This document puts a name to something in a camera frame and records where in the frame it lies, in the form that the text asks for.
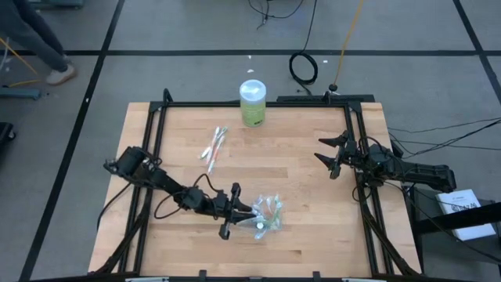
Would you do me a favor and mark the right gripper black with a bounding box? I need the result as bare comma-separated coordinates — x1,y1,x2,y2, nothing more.
314,130,373,180

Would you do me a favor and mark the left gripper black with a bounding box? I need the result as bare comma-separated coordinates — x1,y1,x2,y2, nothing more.
182,182,258,240

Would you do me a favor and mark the green disinfecting wipes canister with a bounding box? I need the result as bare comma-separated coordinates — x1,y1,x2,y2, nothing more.
239,78,268,128

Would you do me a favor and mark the white printed booklet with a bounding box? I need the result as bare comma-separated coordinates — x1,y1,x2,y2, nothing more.
435,189,497,242

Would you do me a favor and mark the black equipment cart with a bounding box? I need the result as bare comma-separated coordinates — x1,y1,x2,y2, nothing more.
402,184,501,282

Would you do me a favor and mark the black caster base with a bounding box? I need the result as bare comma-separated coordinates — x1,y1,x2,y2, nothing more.
0,121,16,144

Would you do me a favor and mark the grey floor base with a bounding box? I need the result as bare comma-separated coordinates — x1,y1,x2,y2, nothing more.
0,86,42,101
29,0,85,9

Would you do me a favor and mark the person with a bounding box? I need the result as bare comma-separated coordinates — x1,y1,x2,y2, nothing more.
0,0,77,86

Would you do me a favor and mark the coiled black floor cable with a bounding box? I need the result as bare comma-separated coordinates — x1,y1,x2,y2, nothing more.
288,0,319,86

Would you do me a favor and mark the yellow floor cable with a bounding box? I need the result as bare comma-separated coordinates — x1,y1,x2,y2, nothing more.
331,0,366,92

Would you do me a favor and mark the black aluminium table frame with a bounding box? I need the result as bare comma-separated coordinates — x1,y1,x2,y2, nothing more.
88,88,424,282

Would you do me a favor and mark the thin black floor cable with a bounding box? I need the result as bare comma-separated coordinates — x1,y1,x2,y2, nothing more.
247,0,307,31

